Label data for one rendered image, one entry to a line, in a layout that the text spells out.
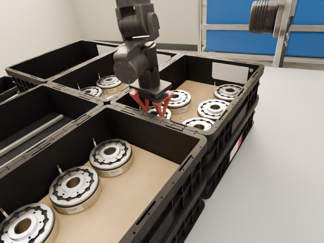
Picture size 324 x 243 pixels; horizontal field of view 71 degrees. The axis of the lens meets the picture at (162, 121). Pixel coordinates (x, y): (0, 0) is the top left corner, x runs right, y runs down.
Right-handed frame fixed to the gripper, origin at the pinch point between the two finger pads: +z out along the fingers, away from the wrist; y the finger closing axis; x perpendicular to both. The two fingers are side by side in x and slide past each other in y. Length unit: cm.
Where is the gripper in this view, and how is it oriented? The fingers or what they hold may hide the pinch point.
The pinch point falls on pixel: (154, 111)
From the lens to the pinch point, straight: 66.7
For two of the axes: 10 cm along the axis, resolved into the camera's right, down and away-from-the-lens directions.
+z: 1.0, 7.8, 6.2
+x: 6.3, -5.3, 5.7
